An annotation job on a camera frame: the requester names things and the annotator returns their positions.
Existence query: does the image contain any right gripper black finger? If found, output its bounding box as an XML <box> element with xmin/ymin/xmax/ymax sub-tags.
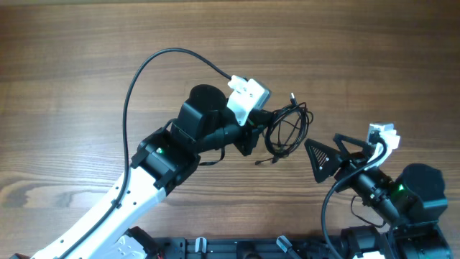
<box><xmin>333</xmin><ymin>133</ymin><xmax>374</xmax><ymax>157</ymax></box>
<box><xmin>304</xmin><ymin>139</ymin><xmax>341</xmax><ymax>183</ymax></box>

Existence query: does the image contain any black thick cable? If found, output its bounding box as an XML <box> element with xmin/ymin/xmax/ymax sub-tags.
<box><xmin>264</xmin><ymin>92</ymin><xmax>314</xmax><ymax>159</ymax></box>

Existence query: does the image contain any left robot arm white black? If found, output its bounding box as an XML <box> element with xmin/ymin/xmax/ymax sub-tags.
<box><xmin>33</xmin><ymin>80</ymin><xmax>271</xmax><ymax>258</ymax></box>

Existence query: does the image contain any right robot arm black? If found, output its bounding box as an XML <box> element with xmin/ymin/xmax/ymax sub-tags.
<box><xmin>305</xmin><ymin>127</ymin><xmax>453</xmax><ymax>258</ymax></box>

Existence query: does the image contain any right camera cable black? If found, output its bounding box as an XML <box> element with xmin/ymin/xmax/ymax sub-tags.
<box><xmin>320</xmin><ymin>138</ymin><xmax>389</xmax><ymax>259</ymax></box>

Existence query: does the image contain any camera cable black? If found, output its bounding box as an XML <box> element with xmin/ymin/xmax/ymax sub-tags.
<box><xmin>58</xmin><ymin>47</ymin><xmax>231</xmax><ymax>258</ymax></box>
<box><xmin>320</xmin><ymin>138</ymin><xmax>389</xmax><ymax>259</ymax></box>

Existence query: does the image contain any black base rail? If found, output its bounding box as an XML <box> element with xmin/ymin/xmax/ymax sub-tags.
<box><xmin>152</xmin><ymin>235</ymin><xmax>334</xmax><ymax>259</ymax></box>

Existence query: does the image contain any left camera cable black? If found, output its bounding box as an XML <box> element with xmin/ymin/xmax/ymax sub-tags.
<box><xmin>58</xmin><ymin>47</ymin><xmax>231</xmax><ymax>258</ymax></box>

